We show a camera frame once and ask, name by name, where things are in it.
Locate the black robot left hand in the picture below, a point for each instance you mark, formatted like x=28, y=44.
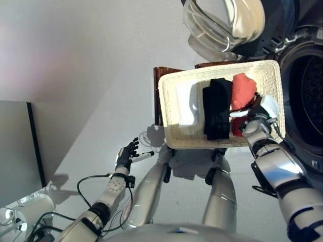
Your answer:
x=125, y=157

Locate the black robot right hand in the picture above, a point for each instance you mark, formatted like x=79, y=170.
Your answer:
x=268, y=106

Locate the red cloth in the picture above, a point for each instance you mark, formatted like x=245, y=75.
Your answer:
x=242, y=88

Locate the black cloth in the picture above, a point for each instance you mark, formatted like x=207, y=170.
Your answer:
x=217, y=111

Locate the white cloth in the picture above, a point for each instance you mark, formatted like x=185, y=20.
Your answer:
x=188, y=106

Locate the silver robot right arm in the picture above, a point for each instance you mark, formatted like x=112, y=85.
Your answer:
x=280, y=166

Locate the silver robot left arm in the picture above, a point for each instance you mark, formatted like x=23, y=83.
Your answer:
x=106, y=201

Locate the grey front-load washing machine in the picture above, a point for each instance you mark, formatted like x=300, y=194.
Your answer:
x=308, y=100

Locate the silver robot left leg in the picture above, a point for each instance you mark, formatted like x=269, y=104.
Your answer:
x=149, y=191

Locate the silver robot leg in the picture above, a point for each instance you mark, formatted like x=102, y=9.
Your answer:
x=149, y=191
x=220, y=201

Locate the white wicker basket tray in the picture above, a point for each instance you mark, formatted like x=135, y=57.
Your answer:
x=176, y=136

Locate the brown wooden stool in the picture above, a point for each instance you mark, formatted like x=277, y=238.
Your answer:
x=157, y=100

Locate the round glass washer door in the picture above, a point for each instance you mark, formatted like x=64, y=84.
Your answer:
x=227, y=25

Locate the silver robot torso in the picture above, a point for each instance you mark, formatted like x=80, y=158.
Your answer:
x=181, y=233

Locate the silver robot right leg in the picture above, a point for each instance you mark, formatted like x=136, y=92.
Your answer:
x=220, y=201

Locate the white round device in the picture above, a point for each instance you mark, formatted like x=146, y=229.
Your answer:
x=32, y=209

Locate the grey cabinet with black edge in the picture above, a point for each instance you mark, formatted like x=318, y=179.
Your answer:
x=17, y=151

